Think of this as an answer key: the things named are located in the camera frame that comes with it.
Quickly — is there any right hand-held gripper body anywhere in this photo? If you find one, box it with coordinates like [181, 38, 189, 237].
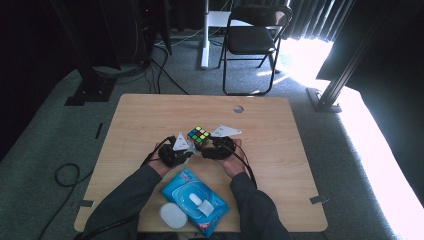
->
[210, 124, 242, 160]

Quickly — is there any black floor cable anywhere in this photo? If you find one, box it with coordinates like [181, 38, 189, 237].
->
[38, 163, 94, 240]
[151, 43, 189, 95]

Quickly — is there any dark equipment cabinet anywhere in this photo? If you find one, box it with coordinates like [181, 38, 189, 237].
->
[133, 0, 173, 64]

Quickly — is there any dark pleated curtain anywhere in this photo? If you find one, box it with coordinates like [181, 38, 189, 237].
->
[288, 0, 358, 43]

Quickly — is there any white oval lid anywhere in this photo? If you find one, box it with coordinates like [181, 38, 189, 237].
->
[159, 202, 189, 230]

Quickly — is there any multicoloured puzzle cube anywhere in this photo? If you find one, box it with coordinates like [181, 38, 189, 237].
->
[187, 125, 211, 147]

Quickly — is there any blue wet wipe pack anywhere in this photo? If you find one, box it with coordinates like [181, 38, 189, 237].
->
[160, 168, 231, 238]

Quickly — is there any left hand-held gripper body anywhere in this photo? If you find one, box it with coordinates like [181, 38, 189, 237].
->
[159, 132, 191, 168]

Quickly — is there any black metal stand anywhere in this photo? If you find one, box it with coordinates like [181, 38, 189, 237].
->
[305, 0, 391, 114]
[49, 0, 118, 107]

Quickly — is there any black folding chair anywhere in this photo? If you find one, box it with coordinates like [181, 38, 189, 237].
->
[218, 4, 294, 97]

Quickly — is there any white desk leg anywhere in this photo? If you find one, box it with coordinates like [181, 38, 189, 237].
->
[200, 0, 234, 70]

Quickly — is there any person's right hand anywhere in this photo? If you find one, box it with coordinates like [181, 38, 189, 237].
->
[217, 139, 247, 178]

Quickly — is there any person's left hand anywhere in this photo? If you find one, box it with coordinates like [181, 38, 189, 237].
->
[148, 144, 174, 178]

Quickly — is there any right hand-held gripper cable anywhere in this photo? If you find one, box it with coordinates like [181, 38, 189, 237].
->
[229, 143, 258, 189]

